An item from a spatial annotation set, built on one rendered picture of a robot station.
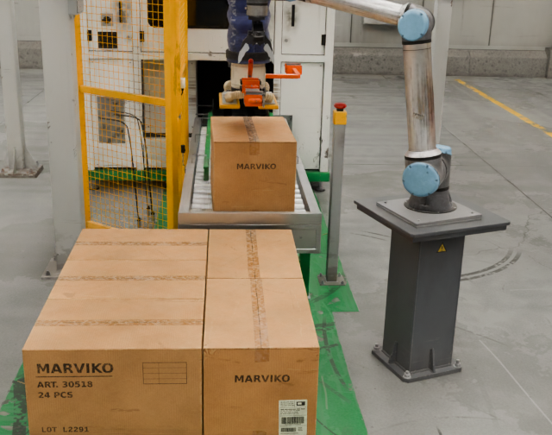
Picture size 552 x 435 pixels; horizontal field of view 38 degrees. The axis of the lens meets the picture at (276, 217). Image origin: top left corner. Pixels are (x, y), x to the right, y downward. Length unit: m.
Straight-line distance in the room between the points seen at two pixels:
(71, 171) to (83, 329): 1.84
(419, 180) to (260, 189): 0.94
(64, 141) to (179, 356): 2.10
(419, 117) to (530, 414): 1.33
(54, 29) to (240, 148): 1.26
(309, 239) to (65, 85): 1.59
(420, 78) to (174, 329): 1.36
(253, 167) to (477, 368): 1.42
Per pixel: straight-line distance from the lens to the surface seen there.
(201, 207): 4.15
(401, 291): 3.62
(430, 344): 3.69
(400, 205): 3.52
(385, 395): 3.55
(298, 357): 2.74
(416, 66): 3.20
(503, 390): 3.72
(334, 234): 4.51
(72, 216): 4.66
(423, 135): 3.24
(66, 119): 4.52
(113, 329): 2.87
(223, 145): 3.80
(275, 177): 3.85
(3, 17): 6.70
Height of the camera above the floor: 1.82
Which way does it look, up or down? 19 degrees down
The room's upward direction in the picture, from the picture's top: 2 degrees clockwise
